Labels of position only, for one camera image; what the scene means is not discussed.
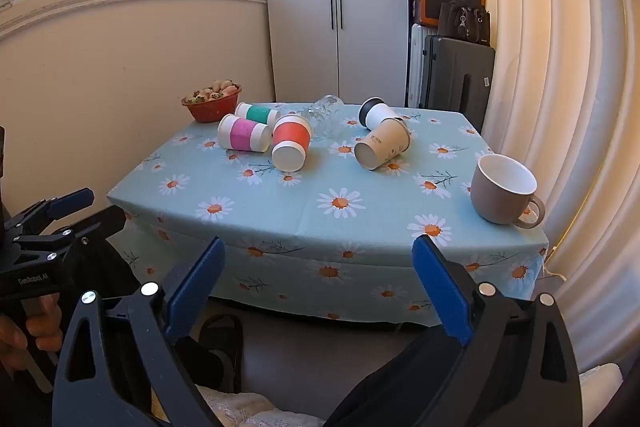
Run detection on green banded white cup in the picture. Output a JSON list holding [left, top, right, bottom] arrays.
[[234, 102, 282, 128]]

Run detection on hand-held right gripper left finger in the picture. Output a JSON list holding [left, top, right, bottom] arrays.
[[52, 236, 227, 427]]

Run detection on white wardrobe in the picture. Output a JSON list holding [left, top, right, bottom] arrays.
[[264, 0, 408, 108]]

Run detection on clear glass cup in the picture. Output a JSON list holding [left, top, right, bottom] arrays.
[[300, 95, 345, 142]]

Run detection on white cup dark rim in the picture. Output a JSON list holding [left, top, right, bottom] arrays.
[[358, 97, 401, 131]]

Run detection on white lace cushion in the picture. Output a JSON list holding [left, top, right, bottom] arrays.
[[195, 382, 326, 427]]

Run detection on red plastic bowl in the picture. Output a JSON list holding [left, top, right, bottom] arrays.
[[181, 83, 243, 124]]

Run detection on dark grey suitcase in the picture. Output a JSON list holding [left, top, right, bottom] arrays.
[[422, 35, 496, 132]]

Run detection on silver suitcase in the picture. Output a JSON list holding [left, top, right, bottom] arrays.
[[406, 23, 441, 108]]

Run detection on cream curtain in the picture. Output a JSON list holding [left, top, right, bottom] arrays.
[[452, 0, 640, 373]]

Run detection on brown paper cup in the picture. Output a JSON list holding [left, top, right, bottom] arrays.
[[354, 117, 412, 172]]

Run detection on black sandal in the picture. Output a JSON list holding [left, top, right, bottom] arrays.
[[197, 313, 244, 388]]

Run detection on person's left hand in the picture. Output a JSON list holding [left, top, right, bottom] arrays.
[[0, 294, 63, 374]]

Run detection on pink banded white cup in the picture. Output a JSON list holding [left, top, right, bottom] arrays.
[[217, 113, 272, 152]]

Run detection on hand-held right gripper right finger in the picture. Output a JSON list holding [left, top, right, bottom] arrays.
[[411, 234, 583, 427]]

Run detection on black handbag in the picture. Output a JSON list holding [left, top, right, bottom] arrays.
[[437, 0, 492, 44]]

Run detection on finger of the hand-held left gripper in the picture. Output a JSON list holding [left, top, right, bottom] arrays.
[[4, 188, 96, 238], [12, 205, 127, 259]]

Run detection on light blue daisy tablecloth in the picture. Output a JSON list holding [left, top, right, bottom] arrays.
[[106, 101, 550, 328]]

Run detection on assorted food pieces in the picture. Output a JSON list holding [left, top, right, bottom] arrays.
[[184, 79, 238, 104]]

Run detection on white fluffy cloth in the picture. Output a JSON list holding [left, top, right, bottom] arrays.
[[580, 363, 626, 427]]

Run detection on grey ceramic mug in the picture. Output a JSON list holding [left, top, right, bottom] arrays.
[[470, 153, 546, 229]]

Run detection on orange banded white cup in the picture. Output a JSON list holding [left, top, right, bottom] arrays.
[[271, 114, 314, 172]]

